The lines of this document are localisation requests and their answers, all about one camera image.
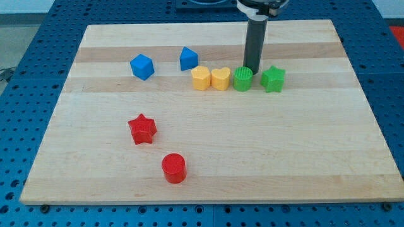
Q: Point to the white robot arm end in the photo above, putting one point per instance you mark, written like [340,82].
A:
[260,10]

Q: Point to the red star block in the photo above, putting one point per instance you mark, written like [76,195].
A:
[142,129]

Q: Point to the green star block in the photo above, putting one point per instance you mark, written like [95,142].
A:
[273,79]

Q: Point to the yellow pentagon block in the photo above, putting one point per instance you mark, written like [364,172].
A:
[201,78]

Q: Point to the yellow heart block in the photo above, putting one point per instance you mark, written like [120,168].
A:
[220,78]

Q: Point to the green cylinder block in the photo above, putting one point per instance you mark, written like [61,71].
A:
[243,77]

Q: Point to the blue triangle block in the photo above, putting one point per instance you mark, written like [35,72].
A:
[188,59]

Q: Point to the red cylinder block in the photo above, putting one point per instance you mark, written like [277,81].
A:
[174,168]

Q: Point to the blue cube block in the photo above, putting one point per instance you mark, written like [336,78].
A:
[142,67]

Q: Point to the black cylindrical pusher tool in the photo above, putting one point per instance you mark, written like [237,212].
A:
[255,35]

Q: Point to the wooden board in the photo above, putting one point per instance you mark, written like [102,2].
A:
[315,141]

